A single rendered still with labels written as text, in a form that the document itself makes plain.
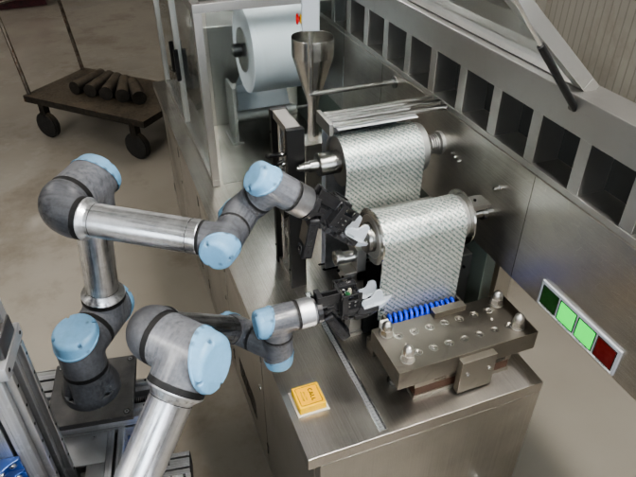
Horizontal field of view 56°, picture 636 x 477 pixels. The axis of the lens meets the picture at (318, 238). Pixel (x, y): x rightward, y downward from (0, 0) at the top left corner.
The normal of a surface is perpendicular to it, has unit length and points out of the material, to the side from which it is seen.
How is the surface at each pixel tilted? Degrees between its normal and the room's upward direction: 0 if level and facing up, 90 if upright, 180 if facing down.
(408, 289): 90
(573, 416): 0
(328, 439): 0
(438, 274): 90
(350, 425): 0
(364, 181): 92
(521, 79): 90
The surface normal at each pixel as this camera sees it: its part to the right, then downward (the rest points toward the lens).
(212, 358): 0.90, 0.18
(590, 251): -0.94, 0.21
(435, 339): 0.00, -0.81
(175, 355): -0.32, -0.20
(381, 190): 0.36, 0.57
